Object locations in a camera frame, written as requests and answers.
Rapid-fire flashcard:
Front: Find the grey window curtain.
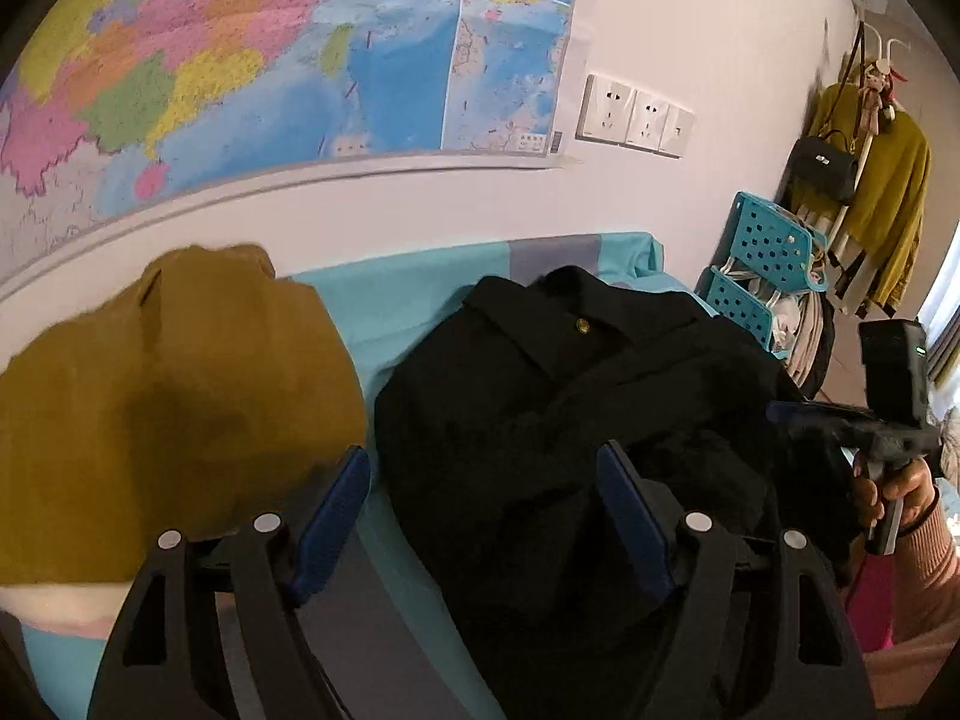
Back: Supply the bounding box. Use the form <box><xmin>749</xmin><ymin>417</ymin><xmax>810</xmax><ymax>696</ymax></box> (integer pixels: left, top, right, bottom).
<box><xmin>928</xmin><ymin>307</ymin><xmax>960</xmax><ymax>388</ymax></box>

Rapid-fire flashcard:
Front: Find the person's right hand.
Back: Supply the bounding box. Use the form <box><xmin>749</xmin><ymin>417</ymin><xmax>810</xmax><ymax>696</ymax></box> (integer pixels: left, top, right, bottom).
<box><xmin>853</xmin><ymin>454</ymin><xmax>939</xmax><ymax>536</ymax></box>

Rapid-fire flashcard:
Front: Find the black handbag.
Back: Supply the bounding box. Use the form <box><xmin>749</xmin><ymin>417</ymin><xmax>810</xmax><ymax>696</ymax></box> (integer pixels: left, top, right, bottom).
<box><xmin>788</xmin><ymin>128</ymin><xmax>857</xmax><ymax>205</ymax></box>

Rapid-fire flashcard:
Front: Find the mustard folded garment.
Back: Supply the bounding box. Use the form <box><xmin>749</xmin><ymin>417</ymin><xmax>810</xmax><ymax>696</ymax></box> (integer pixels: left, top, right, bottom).
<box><xmin>2</xmin><ymin>244</ymin><xmax>366</xmax><ymax>585</ymax></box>

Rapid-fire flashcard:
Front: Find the white left wall socket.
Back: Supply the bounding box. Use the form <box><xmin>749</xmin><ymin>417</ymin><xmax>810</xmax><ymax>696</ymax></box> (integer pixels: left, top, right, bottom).
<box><xmin>576</xmin><ymin>73</ymin><xmax>636</xmax><ymax>145</ymax></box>

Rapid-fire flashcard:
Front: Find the black button-up shirt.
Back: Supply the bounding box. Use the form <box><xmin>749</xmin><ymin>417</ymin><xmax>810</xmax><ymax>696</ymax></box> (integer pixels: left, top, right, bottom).
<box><xmin>374</xmin><ymin>266</ymin><xmax>856</xmax><ymax>718</ymax></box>

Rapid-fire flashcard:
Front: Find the cream folded garment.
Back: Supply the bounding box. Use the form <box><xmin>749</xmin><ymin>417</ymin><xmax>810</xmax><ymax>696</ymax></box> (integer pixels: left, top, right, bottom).
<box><xmin>0</xmin><ymin>582</ymin><xmax>132</xmax><ymax>640</ymax></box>

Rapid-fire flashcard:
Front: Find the magenta bag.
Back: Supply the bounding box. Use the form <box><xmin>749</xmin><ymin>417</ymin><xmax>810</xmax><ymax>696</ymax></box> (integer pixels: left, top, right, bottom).
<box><xmin>844</xmin><ymin>554</ymin><xmax>893</xmax><ymax>653</ymax></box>

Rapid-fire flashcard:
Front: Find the white middle wall socket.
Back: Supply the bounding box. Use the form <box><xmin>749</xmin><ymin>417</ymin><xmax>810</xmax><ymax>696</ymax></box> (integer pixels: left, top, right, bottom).
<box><xmin>625</xmin><ymin>91</ymin><xmax>670</xmax><ymax>151</ymax></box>

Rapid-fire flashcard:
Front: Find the colourful wall map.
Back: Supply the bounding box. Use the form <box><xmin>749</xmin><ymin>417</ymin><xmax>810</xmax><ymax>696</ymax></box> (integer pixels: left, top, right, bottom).
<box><xmin>2</xmin><ymin>0</ymin><xmax>574</xmax><ymax>275</ymax></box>

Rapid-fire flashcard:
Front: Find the mustard hanging cardigan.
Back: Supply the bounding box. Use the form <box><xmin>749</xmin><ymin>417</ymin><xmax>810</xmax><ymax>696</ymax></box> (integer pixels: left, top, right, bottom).
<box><xmin>789</xmin><ymin>85</ymin><xmax>932</xmax><ymax>316</ymax></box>

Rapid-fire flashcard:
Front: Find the white wall socket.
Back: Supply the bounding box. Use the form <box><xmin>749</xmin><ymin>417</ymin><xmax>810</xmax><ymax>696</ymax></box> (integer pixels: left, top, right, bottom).
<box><xmin>576</xmin><ymin>73</ymin><xmax>636</xmax><ymax>145</ymax></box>
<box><xmin>625</xmin><ymin>91</ymin><xmax>670</xmax><ymax>151</ymax></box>

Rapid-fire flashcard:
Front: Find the white network wall plate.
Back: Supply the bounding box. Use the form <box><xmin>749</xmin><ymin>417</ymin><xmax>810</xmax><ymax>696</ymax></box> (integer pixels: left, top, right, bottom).
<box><xmin>659</xmin><ymin>104</ymin><xmax>697</xmax><ymax>158</ymax></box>

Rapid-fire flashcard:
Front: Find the teal grey patterned bedsheet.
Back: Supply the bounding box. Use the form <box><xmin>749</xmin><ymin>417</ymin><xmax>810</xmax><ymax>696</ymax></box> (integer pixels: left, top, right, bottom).
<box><xmin>17</xmin><ymin>230</ymin><xmax>706</xmax><ymax>720</ymax></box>

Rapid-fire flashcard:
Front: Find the teal perforated storage rack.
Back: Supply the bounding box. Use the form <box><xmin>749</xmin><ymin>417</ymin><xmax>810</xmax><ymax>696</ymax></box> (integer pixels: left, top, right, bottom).
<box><xmin>701</xmin><ymin>192</ymin><xmax>828</xmax><ymax>361</ymax></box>

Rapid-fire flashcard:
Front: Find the pink sleeved right forearm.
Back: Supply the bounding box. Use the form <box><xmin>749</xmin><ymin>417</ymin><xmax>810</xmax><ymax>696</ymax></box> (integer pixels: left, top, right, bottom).
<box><xmin>850</xmin><ymin>494</ymin><xmax>958</xmax><ymax>710</ymax></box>

